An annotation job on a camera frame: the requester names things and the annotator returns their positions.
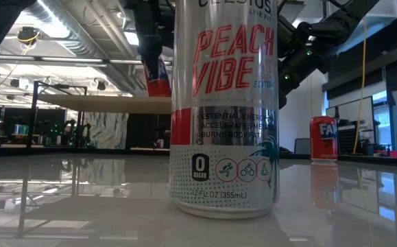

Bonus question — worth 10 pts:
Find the black framed glass board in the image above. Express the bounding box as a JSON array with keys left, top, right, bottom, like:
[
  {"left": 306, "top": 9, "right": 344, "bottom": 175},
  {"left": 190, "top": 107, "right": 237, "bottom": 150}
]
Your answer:
[{"left": 325, "top": 95, "right": 376, "bottom": 155}]

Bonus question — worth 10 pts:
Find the wooden shelf with black frame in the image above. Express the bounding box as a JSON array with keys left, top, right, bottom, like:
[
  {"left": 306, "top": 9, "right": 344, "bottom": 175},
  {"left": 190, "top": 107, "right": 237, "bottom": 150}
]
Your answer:
[{"left": 25, "top": 80, "right": 88, "bottom": 154}]

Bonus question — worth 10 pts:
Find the silver ribbed ceiling duct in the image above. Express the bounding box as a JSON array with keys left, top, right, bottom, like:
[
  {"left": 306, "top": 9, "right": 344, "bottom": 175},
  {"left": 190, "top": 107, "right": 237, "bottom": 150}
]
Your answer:
[{"left": 23, "top": 0, "right": 147, "bottom": 95}]

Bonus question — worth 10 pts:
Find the grey waste bin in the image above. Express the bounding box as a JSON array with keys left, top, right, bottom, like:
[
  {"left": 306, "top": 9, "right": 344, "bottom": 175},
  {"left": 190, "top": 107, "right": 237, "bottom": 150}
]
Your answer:
[{"left": 293, "top": 138, "right": 311, "bottom": 155}]

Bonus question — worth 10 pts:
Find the white crinkled wrapped column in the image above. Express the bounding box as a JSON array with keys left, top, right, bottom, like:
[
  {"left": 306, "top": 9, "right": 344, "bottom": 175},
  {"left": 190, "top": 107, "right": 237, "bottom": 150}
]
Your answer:
[{"left": 83, "top": 112, "right": 130, "bottom": 150}]

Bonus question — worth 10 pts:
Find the black ceiling device yellow cable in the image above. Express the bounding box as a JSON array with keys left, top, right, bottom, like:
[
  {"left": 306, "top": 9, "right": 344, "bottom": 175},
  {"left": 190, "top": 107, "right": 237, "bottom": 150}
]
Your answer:
[{"left": 16, "top": 26, "right": 41, "bottom": 56}]

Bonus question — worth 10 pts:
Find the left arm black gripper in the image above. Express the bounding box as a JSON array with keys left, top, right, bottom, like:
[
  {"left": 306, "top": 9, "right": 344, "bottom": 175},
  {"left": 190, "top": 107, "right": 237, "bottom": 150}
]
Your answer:
[{"left": 125, "top": 0, "right": 175, "bottom": 82}]

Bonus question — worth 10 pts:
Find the hanging yellow cable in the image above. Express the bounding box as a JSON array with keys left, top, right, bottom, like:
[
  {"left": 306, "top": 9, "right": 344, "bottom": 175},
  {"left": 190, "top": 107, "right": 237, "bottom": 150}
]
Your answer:
[{"left": 352, "top": 20, "right": 369, "bottom": 154}]

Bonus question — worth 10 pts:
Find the wooden shelf board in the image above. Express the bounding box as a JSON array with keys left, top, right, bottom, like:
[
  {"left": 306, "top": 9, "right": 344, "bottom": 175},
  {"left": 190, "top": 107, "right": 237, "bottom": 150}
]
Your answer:
[{"left": 37, "top": 94, "right": 172, "bottom": 115}]

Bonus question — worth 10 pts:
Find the long ceiling light strip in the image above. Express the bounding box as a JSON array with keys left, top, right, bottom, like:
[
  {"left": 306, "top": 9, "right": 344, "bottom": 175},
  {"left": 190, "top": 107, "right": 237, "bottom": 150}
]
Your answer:
[{"left": 0, "top": 54, "right": 143, "bottom": 66}]

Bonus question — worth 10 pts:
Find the black aluminium table frame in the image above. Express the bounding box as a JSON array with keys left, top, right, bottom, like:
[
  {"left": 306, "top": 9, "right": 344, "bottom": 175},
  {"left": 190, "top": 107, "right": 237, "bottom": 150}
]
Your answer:
[{"left": 0, "top": 146, "right": 397, "bottom": 169}]

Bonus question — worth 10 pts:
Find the small teal lit monitor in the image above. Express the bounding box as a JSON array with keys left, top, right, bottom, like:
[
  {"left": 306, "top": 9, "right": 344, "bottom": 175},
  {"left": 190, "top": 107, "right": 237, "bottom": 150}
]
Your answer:
[{"left": 12, "top": 123, "right": 29, "bottom": 137}]

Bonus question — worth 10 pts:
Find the black pegboard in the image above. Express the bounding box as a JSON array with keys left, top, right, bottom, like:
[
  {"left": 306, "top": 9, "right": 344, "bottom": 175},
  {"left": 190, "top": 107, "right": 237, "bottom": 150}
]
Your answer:
[{"left": 337, "top": 125, "right": 357, "bottom": 154}]

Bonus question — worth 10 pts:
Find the red orange soda can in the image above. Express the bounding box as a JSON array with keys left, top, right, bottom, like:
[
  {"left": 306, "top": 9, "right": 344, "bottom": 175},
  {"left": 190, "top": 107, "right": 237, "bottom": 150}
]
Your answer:
[
  {"left": 143, "top": 57, "right": 172, "bottom": 98},
  {"left": 309, "top": 115, "right": 339, "bottom": 162}
]

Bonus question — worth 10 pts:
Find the tall white black-top energy can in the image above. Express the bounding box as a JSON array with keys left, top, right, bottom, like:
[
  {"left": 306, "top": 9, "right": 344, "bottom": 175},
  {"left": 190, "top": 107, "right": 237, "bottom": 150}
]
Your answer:
[{"left": 169, "top": 0, "right": 281, "bottom": 220}]

